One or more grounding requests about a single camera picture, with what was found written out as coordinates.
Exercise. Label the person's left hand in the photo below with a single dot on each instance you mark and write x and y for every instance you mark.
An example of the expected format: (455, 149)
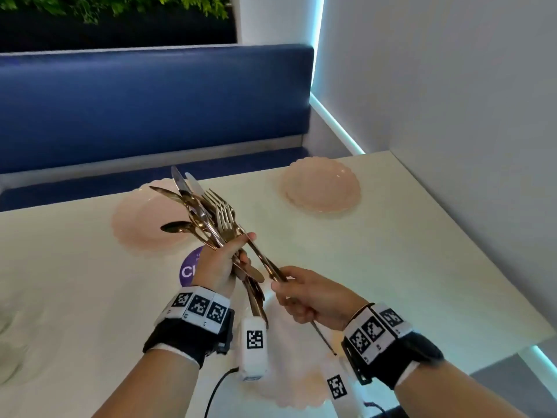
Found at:
(215, 267)

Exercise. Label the person's right hand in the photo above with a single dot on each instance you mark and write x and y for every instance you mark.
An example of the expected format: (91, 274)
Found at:
(322, 300)

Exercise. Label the person's left thumb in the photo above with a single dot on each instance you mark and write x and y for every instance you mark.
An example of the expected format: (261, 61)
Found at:
(241, 240)

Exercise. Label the person's right thumb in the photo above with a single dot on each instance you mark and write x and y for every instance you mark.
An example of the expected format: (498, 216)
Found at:
(289, 273)

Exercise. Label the gold fork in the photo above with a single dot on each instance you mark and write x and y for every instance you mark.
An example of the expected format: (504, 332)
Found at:
(226, 217)
(212, 199)

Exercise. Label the gold spoon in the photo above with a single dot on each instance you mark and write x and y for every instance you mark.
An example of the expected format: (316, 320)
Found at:
(176, 227)
(165, 192)

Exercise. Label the person's right forearm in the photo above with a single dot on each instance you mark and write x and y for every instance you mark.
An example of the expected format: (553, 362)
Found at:
(444, 396)

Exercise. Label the person's left forearm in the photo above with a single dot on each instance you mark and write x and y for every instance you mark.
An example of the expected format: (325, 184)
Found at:
(152, 387)

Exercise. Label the purple round sticker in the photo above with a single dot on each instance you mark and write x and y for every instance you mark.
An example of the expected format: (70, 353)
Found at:
(189, 270)

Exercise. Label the pink scalloped plate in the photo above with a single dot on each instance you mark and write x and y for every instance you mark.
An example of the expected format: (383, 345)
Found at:
(296, 370)
(139, 226)
(322, 184)

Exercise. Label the blue bench seat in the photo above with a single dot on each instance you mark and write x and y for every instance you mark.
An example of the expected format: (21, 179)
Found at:
(108, 182)

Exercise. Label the blue bench backrest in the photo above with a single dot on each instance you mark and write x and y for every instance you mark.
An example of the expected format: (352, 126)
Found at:
(152, 104)

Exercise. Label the dark planter box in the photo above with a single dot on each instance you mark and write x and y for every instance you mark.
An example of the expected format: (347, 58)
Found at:
(130, 34)

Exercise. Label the table edge light strip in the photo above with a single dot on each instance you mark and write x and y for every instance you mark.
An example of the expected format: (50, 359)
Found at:
(542, 363)

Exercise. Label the green plant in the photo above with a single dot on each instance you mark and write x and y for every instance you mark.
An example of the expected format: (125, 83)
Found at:
(108, 4)

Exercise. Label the white wrist camera with marker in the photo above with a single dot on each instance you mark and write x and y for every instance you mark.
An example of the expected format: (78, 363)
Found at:
(253, 352)
(338, 389)

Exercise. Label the wall light strip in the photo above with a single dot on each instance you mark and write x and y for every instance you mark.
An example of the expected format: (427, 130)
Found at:
(316, 47)

